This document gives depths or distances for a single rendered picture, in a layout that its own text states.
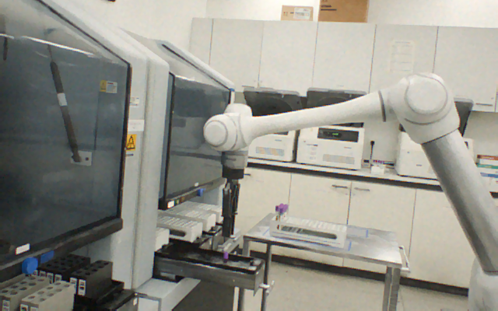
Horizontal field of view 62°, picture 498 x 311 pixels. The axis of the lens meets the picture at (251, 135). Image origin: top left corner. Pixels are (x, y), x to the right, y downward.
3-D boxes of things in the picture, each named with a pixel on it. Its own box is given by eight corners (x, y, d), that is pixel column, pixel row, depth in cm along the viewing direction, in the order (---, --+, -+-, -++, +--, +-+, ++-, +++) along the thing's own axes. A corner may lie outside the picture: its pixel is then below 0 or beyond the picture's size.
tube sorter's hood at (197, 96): (33, 190, 148) (46, 9, 145) (126, 171, 207) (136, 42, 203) (166, 211, 135) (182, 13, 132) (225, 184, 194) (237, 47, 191)
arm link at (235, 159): (218, 149, 138) (216, 167, 138) (244, 152, 135) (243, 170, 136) (226, 148, 146) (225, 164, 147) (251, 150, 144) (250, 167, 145)
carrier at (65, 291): (65, 307, 96) (68, 281, 96) (73, 309, 95) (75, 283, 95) (27, 331, 85) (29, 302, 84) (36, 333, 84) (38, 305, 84)
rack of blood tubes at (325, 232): (268, 235, 169) (270, 219, 169) (275, 228, 179) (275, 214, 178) (343, 248, 160) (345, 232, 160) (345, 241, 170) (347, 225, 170)
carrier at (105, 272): (105, 282, 111) (106, 260, 110) (112, 284, 110) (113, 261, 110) (76, 300, 99) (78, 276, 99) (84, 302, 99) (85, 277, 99)
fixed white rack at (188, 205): (157, 215, 189) (158, 201, 189) (167, 211, 199) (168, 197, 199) (219, 225, 182) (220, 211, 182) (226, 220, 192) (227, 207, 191)
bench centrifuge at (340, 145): (295, 164, 362) (303, 85, 359) (303, 158, 423) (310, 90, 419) (361, 172, 349) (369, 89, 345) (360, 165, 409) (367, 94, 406)
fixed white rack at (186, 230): (120, 232, 160) (120, 216, 160) (133, 226, 170) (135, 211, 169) (191, 245, 152) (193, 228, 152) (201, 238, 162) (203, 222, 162)
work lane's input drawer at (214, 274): (64, 259, 146) (67, 233, 146) (89, 247, 160) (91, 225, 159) (267, 301, 128) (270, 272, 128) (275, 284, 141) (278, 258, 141)
